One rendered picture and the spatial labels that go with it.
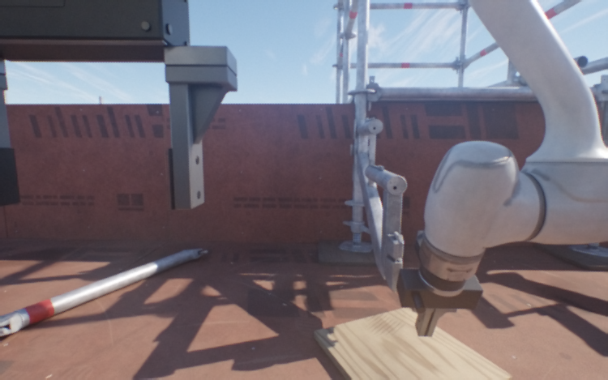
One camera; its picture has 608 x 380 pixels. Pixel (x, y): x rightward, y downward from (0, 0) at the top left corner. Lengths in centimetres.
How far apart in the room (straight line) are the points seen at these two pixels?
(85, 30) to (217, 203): 144
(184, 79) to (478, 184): 35
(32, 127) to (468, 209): 200
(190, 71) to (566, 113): 49
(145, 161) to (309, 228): 90
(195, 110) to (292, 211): 137
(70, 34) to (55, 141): 179
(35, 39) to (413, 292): 55
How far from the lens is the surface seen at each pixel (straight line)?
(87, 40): 23
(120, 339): 97
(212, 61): 21
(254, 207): 158
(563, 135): 56
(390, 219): 81
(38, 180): 210
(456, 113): 168
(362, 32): 150
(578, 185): 53
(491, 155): 45
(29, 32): 25
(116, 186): 185
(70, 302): 117
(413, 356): 81
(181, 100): 21
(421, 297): 58
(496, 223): 47
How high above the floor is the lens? 47
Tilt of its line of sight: 7 degrees down
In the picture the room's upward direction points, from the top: straight up
